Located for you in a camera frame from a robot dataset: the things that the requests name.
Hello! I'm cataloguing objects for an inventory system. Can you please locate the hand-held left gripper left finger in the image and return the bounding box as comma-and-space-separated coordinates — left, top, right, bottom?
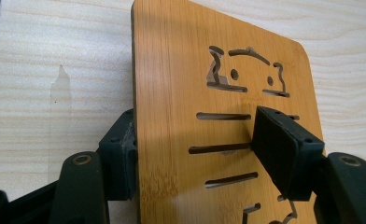
98, 108, 139, 202

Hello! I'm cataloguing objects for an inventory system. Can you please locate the bamboo board with cut-outs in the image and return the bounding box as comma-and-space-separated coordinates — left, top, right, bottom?
130, 0, 326, 224

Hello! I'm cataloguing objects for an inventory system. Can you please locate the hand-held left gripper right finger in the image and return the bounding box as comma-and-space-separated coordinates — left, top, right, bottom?
250, 105, 326, 203

